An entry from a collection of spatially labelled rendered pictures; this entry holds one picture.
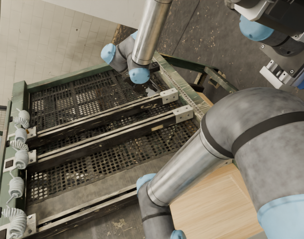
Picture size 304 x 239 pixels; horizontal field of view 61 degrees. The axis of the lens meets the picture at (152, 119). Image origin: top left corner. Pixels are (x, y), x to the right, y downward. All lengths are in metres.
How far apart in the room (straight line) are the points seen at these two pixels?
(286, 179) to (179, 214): 1.00
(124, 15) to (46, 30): 2.18
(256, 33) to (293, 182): 0.72
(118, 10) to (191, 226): 4.11
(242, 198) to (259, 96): 1.01
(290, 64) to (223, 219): 0.70
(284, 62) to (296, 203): 0.88
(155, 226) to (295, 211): 0.39
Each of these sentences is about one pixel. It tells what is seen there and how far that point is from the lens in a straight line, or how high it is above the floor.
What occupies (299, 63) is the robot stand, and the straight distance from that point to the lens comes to 1.12.
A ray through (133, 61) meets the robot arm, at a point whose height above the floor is 1.58.
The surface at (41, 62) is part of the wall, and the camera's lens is 6.84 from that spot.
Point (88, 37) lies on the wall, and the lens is 6.55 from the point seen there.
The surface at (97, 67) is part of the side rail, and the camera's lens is 2.47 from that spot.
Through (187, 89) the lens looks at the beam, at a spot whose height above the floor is 0.84.
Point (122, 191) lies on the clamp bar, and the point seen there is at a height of 1.43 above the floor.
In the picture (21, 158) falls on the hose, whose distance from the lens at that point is 1.53.
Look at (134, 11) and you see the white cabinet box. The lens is 4.92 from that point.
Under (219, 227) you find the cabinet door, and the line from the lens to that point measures 1.25.
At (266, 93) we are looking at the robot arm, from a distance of 0.37.
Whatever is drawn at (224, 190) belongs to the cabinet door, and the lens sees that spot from 1.35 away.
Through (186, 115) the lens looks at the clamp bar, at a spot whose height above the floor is 0.95.
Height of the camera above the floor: 1.94
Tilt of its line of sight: 28 degrees down
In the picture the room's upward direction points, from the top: 83 degrees counter-clockwise
